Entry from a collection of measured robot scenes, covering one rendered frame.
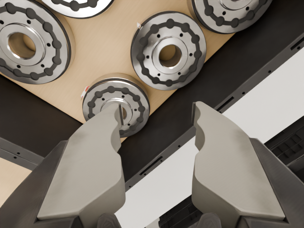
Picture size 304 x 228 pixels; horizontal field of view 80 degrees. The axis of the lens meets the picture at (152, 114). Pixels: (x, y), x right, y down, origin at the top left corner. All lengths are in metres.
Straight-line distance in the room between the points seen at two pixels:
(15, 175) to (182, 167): 0.44
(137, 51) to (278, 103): 0.45
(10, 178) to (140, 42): 0.38
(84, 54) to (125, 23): 0.07
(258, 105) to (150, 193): 0.45
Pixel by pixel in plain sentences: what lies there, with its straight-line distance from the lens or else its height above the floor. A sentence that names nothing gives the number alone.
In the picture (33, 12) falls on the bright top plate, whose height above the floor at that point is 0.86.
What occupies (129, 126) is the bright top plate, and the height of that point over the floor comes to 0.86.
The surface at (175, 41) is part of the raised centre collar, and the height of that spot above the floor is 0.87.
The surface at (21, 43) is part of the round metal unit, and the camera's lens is 0.31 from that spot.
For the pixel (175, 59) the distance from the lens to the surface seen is 0.27.
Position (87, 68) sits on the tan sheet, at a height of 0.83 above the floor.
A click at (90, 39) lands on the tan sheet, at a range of 0.29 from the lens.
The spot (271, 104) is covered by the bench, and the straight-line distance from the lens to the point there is 0.60.
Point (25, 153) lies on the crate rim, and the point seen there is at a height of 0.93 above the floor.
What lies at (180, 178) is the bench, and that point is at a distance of 0.66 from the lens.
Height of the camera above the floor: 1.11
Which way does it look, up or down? 58 degrees down
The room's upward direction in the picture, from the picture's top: 169 degrees clockwise
